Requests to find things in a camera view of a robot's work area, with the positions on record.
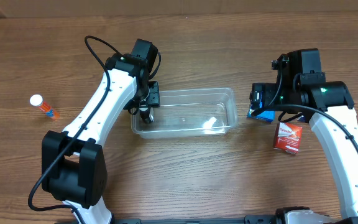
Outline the black bottle white cap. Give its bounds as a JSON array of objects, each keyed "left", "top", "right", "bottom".
[{"left": 139, "top": 107, "right": 154, "bottom": 124}]

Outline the red Panadol box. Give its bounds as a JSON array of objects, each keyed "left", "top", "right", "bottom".
[{"left": 273, "top": 123, "right": 303, "bottom": 154}]

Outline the orange tube white cap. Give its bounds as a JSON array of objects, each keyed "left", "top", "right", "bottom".
[{"left": 29, "top": 94, "right": 60, "bottom": 120}]

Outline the white and blue box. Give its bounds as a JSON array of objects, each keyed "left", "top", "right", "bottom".
[{"left": 298, "top": 115, "right": 305, "bottom": 123}]

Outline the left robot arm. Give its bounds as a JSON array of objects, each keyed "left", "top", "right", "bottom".
[{"left": 28, "top": 39, "right": 161, "bottom": 223}]

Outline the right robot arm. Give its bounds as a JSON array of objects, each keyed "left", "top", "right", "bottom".
[{"left": 250, "top": 49, "right": 358, "bottom": 223}]

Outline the clear plastic container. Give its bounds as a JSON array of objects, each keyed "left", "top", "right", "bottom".
[{"left": 131, "top": 88, "right": 238, "bottom": 139}]

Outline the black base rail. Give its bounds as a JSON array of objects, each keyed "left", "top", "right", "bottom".
[{"left": 54, "top": 214, "right": 331, "bottom": 224}]

